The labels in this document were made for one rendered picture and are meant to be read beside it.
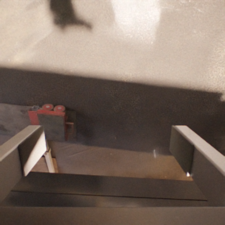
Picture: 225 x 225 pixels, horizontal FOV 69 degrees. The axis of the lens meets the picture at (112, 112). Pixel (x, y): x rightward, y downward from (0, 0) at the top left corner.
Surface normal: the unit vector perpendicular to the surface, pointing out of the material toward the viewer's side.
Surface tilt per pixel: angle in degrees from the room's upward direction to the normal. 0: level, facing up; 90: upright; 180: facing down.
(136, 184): 90
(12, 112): 0
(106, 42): 0
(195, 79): 0
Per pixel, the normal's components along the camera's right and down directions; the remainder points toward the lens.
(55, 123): -0.04, 0.65
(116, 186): 0.12, -0.75
